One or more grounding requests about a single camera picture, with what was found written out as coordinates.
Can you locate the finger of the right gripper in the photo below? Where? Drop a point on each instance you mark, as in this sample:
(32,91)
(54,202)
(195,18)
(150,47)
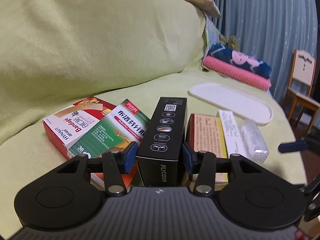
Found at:
(293,146)

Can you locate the clear plastic packet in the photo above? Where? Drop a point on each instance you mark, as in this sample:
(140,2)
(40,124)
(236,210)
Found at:
(254,143)

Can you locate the small wooden chair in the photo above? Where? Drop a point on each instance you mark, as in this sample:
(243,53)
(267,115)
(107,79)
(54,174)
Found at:
(300,84)

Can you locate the red white bandage box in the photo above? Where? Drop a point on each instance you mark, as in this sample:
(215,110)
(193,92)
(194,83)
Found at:
(65,127)

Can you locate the white plastic lid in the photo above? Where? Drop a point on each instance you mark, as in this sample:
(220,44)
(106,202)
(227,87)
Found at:
(241,104)

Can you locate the navy pink patterned towel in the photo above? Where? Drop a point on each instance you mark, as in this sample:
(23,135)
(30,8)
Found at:
(240,60)

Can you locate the green white medicine box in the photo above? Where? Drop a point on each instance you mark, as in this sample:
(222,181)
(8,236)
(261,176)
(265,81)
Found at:
(123,125)

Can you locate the black Flyco box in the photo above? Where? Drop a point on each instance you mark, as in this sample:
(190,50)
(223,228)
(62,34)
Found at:
(159,157)

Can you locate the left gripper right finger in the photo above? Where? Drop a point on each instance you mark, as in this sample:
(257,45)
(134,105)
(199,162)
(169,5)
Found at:
(206,165)

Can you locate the long white narrow box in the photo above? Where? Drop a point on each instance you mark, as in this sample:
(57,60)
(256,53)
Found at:
(233,139)

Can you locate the pink ribbed roll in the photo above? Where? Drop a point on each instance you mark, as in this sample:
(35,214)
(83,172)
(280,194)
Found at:
(236,73)

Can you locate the yellow red medicine box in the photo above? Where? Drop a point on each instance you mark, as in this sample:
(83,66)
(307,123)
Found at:
(204,134)

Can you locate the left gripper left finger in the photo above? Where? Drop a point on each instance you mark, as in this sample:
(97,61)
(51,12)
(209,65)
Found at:
(112,165)

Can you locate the patchwork green blue blanket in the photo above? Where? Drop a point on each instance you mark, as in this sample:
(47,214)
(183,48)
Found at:
(212,37)

